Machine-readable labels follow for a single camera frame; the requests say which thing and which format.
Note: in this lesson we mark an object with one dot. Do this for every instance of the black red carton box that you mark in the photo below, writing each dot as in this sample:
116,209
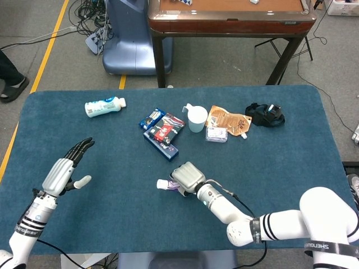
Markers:
166,129

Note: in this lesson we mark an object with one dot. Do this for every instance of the blue snack packet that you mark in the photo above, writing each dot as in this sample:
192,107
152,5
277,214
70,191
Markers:
152,116

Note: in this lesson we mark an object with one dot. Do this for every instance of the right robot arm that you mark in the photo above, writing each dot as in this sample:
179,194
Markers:
218,201

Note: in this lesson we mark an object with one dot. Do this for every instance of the brown mahjong table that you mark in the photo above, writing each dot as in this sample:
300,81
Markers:
224,26

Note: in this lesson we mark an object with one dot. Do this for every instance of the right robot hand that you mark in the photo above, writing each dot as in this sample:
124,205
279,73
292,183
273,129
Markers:
188,176

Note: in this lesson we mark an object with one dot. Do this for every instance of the purple toothpaste tube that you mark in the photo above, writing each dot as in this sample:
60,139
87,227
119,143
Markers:
172,185

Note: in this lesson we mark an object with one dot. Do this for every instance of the grey sneaker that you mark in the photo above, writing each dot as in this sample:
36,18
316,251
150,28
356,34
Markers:
354,185

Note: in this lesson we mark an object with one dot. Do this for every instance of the clear box purple floss picks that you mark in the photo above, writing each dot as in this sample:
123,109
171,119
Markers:
216,135

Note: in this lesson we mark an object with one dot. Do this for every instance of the dark blue long box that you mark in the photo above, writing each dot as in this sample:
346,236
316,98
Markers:
168,151

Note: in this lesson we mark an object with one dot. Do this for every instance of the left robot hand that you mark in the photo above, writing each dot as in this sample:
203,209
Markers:
59,173

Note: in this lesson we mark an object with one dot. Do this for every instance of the white bottle blue label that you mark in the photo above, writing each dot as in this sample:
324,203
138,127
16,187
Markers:
103,106

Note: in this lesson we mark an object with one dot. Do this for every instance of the person in black clothes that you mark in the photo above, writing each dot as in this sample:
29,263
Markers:
8,73

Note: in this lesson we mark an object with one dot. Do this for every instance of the white plastic basket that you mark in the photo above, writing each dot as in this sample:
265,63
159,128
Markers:
342,8

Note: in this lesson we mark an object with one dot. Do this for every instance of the blue felt table cover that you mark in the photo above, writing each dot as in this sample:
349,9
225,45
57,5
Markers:
126,201

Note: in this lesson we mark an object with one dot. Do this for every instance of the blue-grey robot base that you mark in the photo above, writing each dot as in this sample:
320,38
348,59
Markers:
129,50

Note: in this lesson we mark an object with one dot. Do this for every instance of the blue white snake toy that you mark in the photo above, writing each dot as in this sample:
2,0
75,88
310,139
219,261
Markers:
186,2

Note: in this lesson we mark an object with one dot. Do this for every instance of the grey power strip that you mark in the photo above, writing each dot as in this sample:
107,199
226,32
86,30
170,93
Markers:
92,42

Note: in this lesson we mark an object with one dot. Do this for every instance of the white plastic mug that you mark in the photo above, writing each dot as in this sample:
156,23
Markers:
197,117

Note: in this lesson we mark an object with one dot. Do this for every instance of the orange spouted pouch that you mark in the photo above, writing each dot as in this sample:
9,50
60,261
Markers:
227,119

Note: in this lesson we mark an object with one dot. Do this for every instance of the grey robot torso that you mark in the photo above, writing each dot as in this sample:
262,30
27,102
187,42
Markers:
168,262

